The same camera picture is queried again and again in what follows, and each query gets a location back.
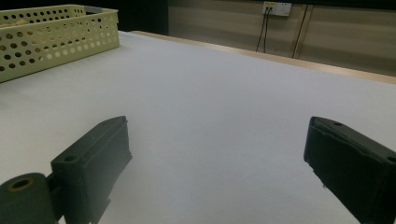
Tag black socket cable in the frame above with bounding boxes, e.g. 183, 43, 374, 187
255, 7, 270, 53
262, 8, 273, 54

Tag black cable along trim strip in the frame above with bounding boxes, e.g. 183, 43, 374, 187
291, 4, 309, 60

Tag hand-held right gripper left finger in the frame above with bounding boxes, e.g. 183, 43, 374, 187
50, 115, 134, 224

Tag white wall socket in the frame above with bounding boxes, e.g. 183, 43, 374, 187
262, 1, 293, 18

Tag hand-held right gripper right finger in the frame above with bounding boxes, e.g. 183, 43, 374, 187
304, 116, 396, 224

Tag tan cloth garment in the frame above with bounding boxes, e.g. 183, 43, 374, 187
0, 18, 32, 28

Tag beige wall trim strip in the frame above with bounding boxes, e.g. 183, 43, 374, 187
292, 4, 316, 60

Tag white table cover sheet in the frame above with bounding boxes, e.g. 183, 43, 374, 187
0, 30, 396, 224

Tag pale yellow perforated plastic basket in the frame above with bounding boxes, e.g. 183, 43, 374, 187
0, 4, 120, 84

